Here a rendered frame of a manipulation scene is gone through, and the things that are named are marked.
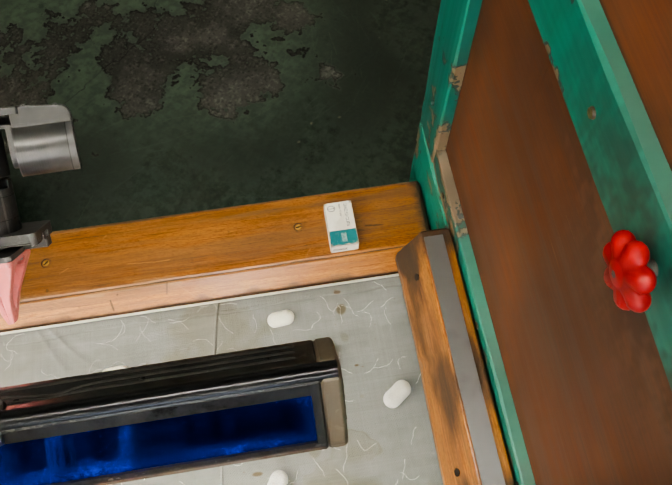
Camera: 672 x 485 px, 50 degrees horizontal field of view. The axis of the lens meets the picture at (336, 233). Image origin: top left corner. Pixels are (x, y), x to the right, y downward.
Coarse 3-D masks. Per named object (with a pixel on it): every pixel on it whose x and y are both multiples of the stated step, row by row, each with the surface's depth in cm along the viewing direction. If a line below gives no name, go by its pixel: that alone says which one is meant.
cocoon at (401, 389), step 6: (396, 384) 84; (402, 384) 83; (408, 384) 84; (390, 390) 83; (396, 390) 83; (402, 390) 83; (408, 390) 83; (384, 396) 83; (390, 396) 83; (396, 396) 83; (402, 396) 83; (384, 402) 83; (390, 402) 83; (396, 402) 83
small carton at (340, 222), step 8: (328, 208) 91; (336, 208) 91; (344, 208) 91; (352, 208) 91; (328, 216) 90; (336, 216) 90; (344, 216) 90; (352, 216) 90; (328, 224) 90; (336, 224) 90; (344, 224) 90; (352, 224) 90; (328, 232) 89; (336, 232) 89; (344, 232) 89; (352, 232) 89; (336, 240) 89; (344, 240) 89; (352, 240) 89; (336, 248) 89; (344, 248) 90; (352, 248) 90
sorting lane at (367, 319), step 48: (336, 288) 91; (384, 288) 91; (0, 336) 88; (48, 336) 88; (96, 336) 88; (144, 336) 88; (192, 336) 88; (240, 336) 88; (288, 336) 88; (336, 336) 88; (384, 336) 88; (0, 384) 86; (384, 384) 86; (384, 432) 83; (144, 480) 81; (192, 480) 81; (240, 480) 81; (288, 480) 81; (336, 480) 81; (384, 480) 81; (432, 480) 81
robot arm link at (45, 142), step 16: (0, 112) 71; (16, 112) 71; (32, 112) 72; (48, 112) 73; (64, 112) 73; (16, 128) 72; (32, 128) 72; (48, 128) 73; (64, 128) 73; (16, 144) 72; (32, 144) 72; (48, 144) 72; (64, 144) 73; (32, 160) 72; (48, 160) 73; (64, 160) 74
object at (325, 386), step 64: (64, 384) 52; (128, 384) 50; (192, 384) 48; (256, 384) 48; (320, 384) 49; (0, 448) 48; (64, 448) 49; (128, 448) 49; (192, 448) 50; (256, 448) 51; (320, 448) 52
